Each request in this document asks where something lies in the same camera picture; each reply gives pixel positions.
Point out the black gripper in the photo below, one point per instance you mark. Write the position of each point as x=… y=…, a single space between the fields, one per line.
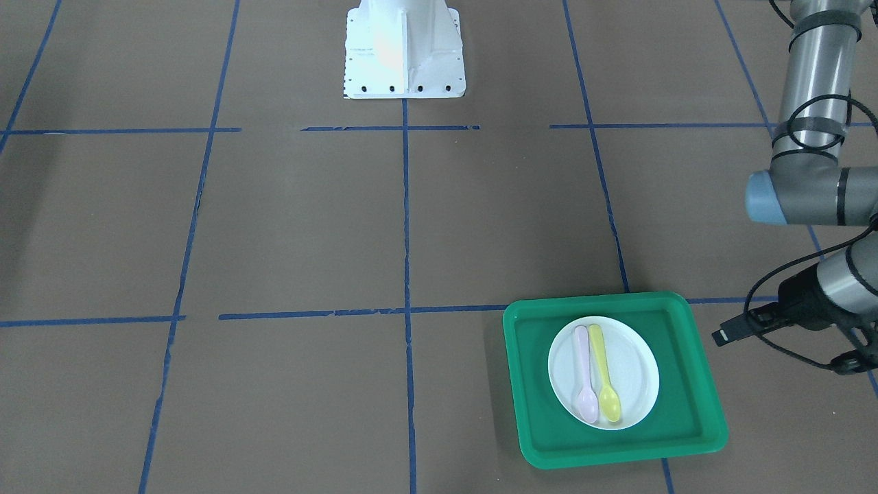
x=801 y=297

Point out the white round plate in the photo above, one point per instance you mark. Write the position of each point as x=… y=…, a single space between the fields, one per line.
x=632 y=365

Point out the yellow plastic spoon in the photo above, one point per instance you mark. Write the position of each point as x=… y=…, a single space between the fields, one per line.
x=607 y=398

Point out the pink plastic spoon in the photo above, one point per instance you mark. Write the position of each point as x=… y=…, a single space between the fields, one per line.
x=585 y=402

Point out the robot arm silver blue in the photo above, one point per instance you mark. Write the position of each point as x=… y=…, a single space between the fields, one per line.
x=806 y=185

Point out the green plastic tray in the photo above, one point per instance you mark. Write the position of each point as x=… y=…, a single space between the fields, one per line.
x=687 y=418

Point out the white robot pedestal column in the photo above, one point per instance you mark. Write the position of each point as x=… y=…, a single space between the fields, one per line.
x=403 y=49

